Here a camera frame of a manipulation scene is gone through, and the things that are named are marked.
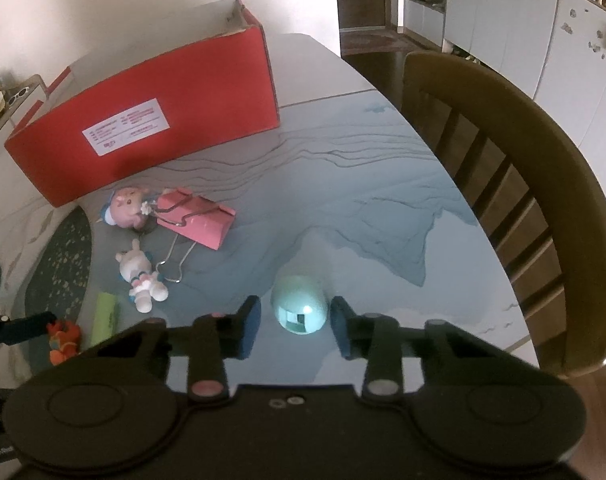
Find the green block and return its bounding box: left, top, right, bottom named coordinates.
left=92, top=292, right=120, bottom=348

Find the white drawer chest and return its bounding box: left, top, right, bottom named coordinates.
left=0, top=74, right=48, bottom=153

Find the pink doll figure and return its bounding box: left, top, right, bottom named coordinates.
left=100, top=185, right=158, bottom=231

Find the white doll figure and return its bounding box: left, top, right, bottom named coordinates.
left=115, top=239, right=170, bottom=315

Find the white wall cabinet unit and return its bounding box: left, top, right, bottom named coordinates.
left=402, top=0, right=606, bottom=146

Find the patterned door rug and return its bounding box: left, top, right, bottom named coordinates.
left=340, top=30, right=414, bottom=56

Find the orange toy figure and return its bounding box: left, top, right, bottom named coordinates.
left=48, top=320, right=82, bottom=365

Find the wooden chair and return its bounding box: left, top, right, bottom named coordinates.
left=402, top=51, right=606, bottom=378

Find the red cardboard box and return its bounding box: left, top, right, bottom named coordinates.
left=4, top=0, right=281, bottom=208

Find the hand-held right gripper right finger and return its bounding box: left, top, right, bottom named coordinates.
left=330, top=296, right=521, bottom=402

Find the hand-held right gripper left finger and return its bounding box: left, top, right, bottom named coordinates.
left=90, top=295, right=262, bottom=402

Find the pink binder clip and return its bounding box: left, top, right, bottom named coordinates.
left=153, top=186, right=236, bottom=283

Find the silver metal can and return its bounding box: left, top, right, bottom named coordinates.
left=271, top=274, right=330, bottom=335

